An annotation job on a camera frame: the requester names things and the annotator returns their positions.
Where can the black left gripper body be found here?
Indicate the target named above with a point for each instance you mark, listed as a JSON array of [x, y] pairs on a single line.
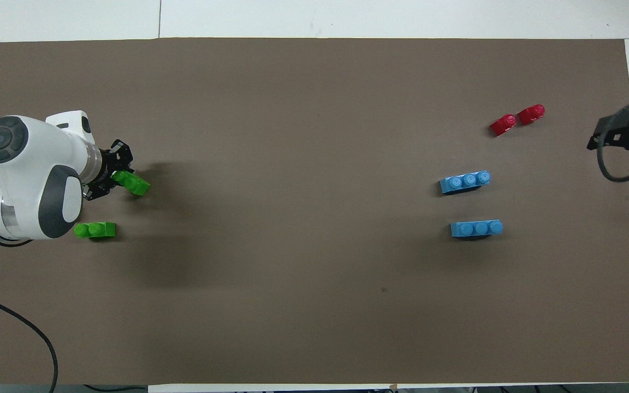
[[108, 164]]

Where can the green two-stud toy brick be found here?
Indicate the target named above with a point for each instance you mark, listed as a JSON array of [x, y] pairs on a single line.
[[95, 231], [135, 184]]

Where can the blue three-stud toy brick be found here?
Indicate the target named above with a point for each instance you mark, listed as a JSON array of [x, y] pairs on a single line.
[[464, 183], [476, 229]]

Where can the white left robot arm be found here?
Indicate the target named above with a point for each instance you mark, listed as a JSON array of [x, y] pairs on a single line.
[[25, 164]]

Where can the red one-stud toy brick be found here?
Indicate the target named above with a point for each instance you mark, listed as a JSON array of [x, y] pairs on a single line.
[[503, 125], [531, 114]]

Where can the brown table mat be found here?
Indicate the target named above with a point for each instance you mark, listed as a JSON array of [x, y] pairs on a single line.
[[314, 273]]

